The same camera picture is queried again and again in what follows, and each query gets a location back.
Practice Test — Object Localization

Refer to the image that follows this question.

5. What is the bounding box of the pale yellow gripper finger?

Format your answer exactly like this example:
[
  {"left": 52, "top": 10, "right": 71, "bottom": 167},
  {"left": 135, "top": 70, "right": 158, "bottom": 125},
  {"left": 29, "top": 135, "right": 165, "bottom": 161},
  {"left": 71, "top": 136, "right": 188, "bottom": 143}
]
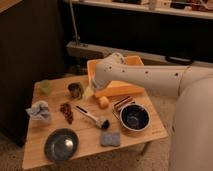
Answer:
[{"left": 82, "top": 86, "right": 94, "bottom": 100}]

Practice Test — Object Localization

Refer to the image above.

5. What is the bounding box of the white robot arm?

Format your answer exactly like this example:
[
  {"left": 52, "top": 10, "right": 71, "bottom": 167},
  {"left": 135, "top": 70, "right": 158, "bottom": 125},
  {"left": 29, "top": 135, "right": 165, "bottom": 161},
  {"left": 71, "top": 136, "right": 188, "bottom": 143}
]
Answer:
[{"left": 85, "top": 53, "right": 213, "bottom": 171}]

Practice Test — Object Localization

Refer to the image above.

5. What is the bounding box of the small metal cup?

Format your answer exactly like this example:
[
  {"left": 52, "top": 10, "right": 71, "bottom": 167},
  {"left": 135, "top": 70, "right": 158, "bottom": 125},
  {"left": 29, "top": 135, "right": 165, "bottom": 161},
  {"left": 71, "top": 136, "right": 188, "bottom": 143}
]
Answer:
[{"left": 68, "top": 82, "right": 83, "bottom": 99}]

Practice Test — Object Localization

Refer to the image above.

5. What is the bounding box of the green plastic cup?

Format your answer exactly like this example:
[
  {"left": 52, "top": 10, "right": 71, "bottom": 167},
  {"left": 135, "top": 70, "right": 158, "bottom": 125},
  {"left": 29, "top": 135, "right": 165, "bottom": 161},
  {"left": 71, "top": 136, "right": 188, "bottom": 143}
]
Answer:
[{"left": 40, "top": 80, "right": 52, "bottom": 95}]

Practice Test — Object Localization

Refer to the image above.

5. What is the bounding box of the orange plastic dish rack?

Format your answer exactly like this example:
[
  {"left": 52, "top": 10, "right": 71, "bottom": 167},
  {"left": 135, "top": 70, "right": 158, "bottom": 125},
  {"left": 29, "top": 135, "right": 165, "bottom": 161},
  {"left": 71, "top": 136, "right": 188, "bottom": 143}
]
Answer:
[{"left": 87, "top": 56, "right": 144, "bottom": 98}]

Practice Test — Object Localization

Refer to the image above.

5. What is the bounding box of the brown grape bunch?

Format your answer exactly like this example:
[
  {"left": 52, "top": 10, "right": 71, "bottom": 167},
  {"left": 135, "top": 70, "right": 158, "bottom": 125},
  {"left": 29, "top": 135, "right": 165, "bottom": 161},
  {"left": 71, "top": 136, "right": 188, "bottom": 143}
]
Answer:
[{"left": 60, "top": 103, "right": 73, "bottom": 124}]

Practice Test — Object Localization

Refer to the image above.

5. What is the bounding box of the striped brown white box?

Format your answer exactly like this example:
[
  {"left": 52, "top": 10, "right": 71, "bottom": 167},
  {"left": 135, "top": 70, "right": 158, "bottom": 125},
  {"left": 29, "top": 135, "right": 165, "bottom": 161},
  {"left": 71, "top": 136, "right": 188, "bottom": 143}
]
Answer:
[{"left": 112, "top": 96, "right": 134, "bottom": 118}]

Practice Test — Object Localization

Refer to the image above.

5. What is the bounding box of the small wooden table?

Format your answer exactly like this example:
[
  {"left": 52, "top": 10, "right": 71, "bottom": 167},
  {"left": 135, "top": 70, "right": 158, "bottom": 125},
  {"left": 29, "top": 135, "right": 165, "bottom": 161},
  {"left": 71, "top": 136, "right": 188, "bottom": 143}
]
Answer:
[{"left": 22, "top": 76, "right": 168, "bottom": 169}]

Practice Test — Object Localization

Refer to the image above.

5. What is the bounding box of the blue grey sponge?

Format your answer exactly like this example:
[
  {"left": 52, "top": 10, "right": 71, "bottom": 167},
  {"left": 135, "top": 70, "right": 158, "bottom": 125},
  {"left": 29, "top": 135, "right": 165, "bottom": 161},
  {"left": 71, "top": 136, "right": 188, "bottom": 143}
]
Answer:
[{"left": 100, "top": 132, "right": 120, "bottom": 147}]

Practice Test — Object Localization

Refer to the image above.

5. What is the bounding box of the dark blue bowl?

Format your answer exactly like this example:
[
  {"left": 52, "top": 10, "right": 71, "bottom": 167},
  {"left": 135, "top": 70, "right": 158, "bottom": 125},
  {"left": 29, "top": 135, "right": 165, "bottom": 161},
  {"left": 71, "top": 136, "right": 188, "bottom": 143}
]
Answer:
[{"left": 119, "top": 103, "right": 150, "bottom": 132}]

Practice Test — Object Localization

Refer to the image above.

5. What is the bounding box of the crumpled blue white cloth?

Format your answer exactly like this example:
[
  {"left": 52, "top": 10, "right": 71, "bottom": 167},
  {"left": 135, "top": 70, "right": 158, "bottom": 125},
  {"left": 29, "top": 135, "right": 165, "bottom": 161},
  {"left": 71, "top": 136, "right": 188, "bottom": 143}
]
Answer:
[{"left": 26, "top": 100, "right": 51, "bottom": 122}]

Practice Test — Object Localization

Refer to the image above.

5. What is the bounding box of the round metal plate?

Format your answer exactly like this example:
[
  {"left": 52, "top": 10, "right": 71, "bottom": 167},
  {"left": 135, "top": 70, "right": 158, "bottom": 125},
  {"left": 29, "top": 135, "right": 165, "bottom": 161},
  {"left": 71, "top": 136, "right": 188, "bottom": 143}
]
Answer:
[{"left": 44, "top": 128, "right": 79, "bottom": 163}]

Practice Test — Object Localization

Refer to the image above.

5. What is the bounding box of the white shelf unit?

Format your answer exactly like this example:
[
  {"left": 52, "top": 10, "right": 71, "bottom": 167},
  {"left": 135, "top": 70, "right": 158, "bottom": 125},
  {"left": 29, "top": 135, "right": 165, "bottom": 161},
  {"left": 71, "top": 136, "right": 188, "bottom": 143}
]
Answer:
[{"left": 67, "top": 0, "right": 213, "bottom": 66}]

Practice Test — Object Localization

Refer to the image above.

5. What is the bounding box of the white handled dish brush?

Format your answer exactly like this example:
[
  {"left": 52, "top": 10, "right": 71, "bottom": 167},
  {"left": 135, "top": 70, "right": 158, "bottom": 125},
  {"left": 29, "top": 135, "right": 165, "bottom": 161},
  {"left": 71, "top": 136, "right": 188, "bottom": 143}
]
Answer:
[{"left": 76, "top": 106, "right": 110, "bottom": 130}]

